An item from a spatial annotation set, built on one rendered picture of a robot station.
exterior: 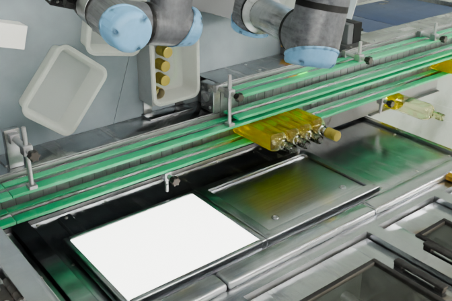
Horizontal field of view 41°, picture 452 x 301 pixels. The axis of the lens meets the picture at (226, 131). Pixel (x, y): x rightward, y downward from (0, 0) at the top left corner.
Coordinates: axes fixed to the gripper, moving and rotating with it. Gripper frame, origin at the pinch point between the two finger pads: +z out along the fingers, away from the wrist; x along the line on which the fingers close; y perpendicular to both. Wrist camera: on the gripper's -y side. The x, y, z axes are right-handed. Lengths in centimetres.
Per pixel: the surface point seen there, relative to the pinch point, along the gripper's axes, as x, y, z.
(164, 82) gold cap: 31, -52, 26
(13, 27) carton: 21.5, -3.4, 27.1
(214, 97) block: 31, -67, 19
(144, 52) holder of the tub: 23, -44, 28
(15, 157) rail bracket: 53, -8, 17
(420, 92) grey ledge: 20, -184, 22
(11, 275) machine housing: 37, 18, -48
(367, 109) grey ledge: 30, -149, 20
